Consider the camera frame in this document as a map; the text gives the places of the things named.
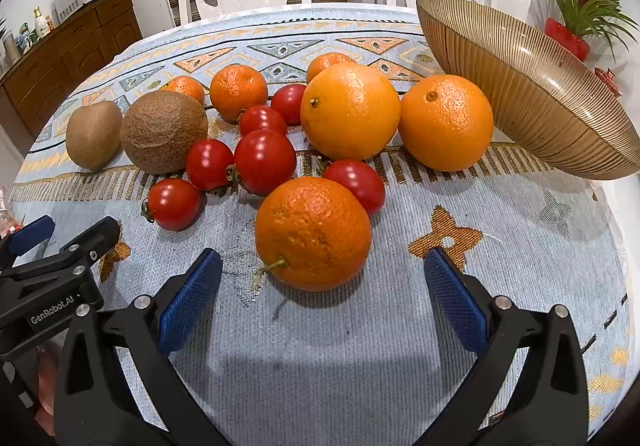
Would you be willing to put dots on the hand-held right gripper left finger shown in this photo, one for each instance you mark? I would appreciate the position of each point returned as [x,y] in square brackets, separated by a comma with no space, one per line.
[187,298]

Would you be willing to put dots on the small brown kiwi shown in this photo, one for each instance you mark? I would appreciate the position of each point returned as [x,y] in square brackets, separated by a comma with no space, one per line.
[93,135]

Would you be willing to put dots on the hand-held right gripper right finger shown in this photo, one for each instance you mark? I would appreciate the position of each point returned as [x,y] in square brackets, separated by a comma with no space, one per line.
[457,298]

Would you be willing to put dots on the person's left hand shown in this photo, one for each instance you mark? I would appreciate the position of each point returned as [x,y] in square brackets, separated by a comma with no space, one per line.
[47,371]

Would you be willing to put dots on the amber ribbed glass bowl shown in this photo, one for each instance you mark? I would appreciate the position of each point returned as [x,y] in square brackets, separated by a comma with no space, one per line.
[525,91]

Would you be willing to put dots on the green potted plant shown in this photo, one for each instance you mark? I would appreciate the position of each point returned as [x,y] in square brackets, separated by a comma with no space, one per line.
[580,1]

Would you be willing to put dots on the mandarin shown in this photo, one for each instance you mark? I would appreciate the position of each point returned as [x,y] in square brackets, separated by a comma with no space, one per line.
[327,62]
[186,88]
[239,92]

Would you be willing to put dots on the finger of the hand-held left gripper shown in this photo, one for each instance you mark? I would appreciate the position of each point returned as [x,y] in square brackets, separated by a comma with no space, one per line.
[30,233]
[97,236]

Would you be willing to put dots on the large brown kiwi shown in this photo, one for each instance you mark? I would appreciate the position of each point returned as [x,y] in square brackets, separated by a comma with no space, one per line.
[162,131]

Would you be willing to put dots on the orange with stem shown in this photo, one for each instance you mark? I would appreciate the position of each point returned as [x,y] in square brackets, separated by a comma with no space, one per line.
[312,233]

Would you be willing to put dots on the red ornament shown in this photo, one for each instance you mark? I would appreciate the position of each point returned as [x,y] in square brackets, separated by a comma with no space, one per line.
[607,78]

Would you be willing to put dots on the red cherry tomato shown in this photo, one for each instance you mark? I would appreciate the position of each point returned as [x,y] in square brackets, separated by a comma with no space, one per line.
[289,102]
[209,164]
[172,204]
[356,183]
[265,162]
[262,120]

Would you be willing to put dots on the grey canister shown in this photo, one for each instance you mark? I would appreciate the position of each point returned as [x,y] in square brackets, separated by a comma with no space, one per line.
[9,48]

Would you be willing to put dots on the large orange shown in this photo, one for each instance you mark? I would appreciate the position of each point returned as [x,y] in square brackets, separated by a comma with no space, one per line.
[350,111]
[445,123]

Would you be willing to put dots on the brown wooden cabinet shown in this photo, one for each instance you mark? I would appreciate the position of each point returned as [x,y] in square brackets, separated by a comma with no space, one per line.
[65,56]

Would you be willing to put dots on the red plant pot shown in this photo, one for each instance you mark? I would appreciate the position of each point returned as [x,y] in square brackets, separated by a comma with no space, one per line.
[565,38]

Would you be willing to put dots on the white bottle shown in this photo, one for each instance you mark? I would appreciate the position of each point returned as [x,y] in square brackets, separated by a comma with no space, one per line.
[39,23]

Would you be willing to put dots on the patterned blue tablecloth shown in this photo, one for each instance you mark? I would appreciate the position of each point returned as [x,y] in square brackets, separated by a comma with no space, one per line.
[350,351]

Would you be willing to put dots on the blue white jar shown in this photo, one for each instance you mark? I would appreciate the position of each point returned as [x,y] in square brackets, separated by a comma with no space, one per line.
[24,38]

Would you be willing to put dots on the white low cabinet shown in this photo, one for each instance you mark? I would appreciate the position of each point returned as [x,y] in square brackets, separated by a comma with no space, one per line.
[150,6]

